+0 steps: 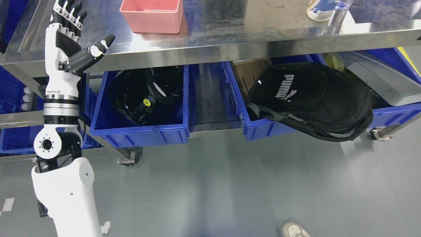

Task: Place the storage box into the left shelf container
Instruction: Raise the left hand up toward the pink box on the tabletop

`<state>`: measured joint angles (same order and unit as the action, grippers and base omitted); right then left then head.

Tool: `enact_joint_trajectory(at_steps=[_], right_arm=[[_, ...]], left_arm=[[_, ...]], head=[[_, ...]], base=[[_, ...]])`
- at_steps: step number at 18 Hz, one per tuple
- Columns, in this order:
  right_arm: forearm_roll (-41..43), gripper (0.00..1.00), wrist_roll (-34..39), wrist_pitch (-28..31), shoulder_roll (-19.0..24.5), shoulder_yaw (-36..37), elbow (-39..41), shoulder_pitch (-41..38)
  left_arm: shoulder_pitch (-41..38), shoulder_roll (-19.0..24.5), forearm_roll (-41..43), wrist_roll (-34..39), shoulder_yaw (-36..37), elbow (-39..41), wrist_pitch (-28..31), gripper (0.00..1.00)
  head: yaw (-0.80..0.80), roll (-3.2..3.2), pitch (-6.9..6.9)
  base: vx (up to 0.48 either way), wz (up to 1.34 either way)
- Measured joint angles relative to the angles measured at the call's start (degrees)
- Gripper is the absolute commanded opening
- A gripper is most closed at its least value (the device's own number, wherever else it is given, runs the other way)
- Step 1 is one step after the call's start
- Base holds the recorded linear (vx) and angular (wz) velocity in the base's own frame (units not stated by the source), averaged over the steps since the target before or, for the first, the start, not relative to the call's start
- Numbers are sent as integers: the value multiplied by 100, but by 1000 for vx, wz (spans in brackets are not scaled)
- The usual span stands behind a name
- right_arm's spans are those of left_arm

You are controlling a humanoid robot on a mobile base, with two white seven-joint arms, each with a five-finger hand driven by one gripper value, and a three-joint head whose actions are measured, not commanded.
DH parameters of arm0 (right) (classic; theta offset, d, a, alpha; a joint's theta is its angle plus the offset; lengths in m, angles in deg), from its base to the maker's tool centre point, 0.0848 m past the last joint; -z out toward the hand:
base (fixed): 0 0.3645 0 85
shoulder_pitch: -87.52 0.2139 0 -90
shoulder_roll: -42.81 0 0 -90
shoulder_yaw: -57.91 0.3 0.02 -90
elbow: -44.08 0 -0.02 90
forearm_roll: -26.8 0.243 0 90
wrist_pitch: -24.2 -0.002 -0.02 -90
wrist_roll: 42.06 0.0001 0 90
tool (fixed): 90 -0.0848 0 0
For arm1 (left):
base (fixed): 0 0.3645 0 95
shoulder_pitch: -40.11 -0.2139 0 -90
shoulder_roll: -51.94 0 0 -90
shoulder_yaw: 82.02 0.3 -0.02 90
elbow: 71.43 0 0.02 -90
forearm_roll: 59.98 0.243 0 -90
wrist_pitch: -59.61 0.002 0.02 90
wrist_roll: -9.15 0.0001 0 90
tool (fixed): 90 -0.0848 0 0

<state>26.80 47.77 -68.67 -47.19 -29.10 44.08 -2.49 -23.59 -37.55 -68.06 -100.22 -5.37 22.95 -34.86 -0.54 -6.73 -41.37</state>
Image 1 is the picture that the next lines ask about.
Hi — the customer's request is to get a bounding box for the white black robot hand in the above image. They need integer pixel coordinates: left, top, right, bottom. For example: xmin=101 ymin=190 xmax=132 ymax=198
xmin=44 ymin=0 xmax=115 ymax=98

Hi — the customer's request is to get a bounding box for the pink storage box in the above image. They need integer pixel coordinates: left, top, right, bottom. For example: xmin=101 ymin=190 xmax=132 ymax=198
xmin=120 ymin=0 xmax=184 ymax=34

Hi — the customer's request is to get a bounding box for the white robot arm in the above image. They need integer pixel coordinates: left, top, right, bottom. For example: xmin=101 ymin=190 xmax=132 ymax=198
xmin=31 ymin=94 xmax=103 ymax=237

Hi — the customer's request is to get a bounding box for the cardboard box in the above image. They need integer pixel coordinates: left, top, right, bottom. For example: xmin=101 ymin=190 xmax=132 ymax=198
xmin=230 ymin=58 xmax=272 ymax=99

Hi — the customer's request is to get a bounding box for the blue bin far left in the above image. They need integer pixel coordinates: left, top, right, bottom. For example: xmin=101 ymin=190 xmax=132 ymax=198
xmin=0 ymin=68 xmax=98 ymax=155

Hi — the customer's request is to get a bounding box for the blue bin with black gear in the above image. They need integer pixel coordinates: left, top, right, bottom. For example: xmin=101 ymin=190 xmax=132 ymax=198
xmin=91 ymin=66 xmax=190 ymax=148

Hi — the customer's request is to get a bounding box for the black equipment in bin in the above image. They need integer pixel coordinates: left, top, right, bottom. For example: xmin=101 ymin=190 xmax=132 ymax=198
xmin=107 ymin=66 xmax=184 ymax=126

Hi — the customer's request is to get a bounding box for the table caster wheel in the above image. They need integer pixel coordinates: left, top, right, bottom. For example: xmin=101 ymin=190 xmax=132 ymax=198
xmin=117 ymin=147 xmax=143 ymax=167

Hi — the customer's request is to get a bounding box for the stainless steel table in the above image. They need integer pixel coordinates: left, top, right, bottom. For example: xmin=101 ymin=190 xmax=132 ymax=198
xmin=0 ymin=0 xmax=421 ymax=165

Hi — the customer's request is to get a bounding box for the white blue bottle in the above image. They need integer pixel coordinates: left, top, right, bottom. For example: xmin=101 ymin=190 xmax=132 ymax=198
xmin=306 ymin=0 xmax=337 ymax=22

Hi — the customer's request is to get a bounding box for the black Puma backpack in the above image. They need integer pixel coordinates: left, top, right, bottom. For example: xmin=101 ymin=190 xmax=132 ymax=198
xmin=245 ymin=62 xmax=374 ymax=142

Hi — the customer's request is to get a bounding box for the grey shoe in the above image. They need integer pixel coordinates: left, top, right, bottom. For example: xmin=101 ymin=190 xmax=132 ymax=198
xmin=281 ymin=222 xmax=311 ymax=237

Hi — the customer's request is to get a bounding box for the blue bin under backpack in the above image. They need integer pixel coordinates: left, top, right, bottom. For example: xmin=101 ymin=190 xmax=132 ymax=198
xmin=221 ymin=52 xmax=420 ymax=141

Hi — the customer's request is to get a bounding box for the grey plastic lid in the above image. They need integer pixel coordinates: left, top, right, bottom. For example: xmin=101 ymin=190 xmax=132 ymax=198
xmin=338 ymin=48 xmax=421 ymax=106

